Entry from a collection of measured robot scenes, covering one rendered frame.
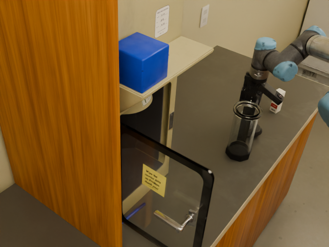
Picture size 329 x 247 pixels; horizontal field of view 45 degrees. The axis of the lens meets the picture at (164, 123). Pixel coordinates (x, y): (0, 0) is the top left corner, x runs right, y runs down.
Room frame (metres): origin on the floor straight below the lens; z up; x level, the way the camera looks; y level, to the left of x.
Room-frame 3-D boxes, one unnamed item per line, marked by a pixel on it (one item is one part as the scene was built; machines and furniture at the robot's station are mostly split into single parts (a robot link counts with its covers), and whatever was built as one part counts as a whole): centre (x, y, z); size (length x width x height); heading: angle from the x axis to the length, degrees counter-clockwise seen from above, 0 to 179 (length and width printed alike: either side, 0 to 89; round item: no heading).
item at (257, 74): (1.35, -0.35, 1.25); 0.08 x 0.08 x 0.05
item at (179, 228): (0.65, -0.04, 1.20); 0.10 x 0.05 x 0.03; 56
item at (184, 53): (0.91, 0.01, 1.46); 0.32 x 0.12 x 0.10; 146
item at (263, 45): (1.35, -0.36, 1.33); 0.09 x 0.08 x 0.11; 27
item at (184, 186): (0.72, 0.00, 1.19); 0.30 x 0.01 x 0.40; 56
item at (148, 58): (0.82, 0.07, 1.56); 0.10 x 0.10 x 0.09; 56
